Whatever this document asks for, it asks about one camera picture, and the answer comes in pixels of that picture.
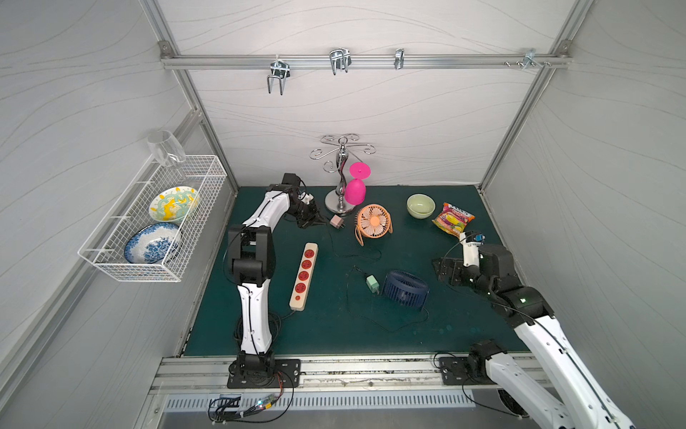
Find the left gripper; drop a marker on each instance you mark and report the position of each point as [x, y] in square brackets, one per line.
[312, 212]

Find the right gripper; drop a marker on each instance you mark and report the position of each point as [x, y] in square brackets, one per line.
[450, 270]

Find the pink USB power adapter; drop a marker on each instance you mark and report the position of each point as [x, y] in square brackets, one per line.
[337, 222]

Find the green USB power adapter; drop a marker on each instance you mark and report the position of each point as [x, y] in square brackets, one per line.
[373, 284]

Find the white red power strip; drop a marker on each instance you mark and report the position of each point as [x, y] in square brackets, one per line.
[304, 277]

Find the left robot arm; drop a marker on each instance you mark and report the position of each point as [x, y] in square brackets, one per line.
[250, 260]

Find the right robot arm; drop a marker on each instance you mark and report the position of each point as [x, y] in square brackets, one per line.
[579, 401]

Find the navy blue desk fan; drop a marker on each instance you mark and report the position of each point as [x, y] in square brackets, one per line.
[405, 289]

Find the orange desk fan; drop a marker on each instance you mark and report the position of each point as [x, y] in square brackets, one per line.
[373, 221]

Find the chrome cup holder stand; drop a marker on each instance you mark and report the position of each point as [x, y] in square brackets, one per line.
[342, 149]

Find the colourful snack bag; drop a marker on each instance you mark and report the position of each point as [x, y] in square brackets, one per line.
[452, 220]

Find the pink plastic goblet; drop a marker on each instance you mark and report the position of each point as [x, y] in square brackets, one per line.
[355, 192]

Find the green bowl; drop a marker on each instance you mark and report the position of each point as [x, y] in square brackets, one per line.
[420, 206]

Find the yellow green patterned plate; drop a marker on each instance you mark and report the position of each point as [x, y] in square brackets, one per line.
[174, 205]

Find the metal double hook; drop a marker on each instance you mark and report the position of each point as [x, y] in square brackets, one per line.
[279, 73]

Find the clear glass cup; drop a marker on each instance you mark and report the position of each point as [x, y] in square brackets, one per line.
[166, 149]

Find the blue white patterned plate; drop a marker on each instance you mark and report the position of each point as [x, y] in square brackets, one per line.
[153, 244]

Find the small metal hook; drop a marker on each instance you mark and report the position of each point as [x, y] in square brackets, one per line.
[399, 59]

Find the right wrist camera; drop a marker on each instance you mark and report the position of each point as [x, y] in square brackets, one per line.
[471, 242]

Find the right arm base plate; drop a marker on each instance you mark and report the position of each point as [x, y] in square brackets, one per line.
[457, 371]

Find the white wire basket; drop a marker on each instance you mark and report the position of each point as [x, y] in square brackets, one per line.
[104, 248]

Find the metal wire hook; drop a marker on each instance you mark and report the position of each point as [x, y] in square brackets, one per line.
[340, 60]

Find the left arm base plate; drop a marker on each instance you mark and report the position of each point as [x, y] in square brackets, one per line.
[250, 373]

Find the aluminium top rail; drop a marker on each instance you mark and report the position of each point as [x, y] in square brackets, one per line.
[359, 62]

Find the aluminium rail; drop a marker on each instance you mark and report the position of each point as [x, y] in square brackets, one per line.
[390, 372]
[359, 62]

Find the aluminium front rail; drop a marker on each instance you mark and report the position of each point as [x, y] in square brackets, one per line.
[390, 372]

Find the metal bracket hook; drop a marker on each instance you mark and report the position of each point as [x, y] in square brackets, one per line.
[529, 61]

